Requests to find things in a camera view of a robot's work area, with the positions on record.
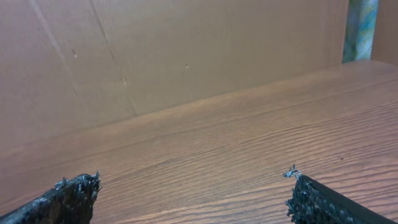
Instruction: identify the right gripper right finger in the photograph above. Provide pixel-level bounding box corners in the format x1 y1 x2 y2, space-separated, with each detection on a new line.
282 166 397 224

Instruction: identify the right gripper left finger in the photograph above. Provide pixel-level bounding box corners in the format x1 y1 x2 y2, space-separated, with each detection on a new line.
1 172 101 224

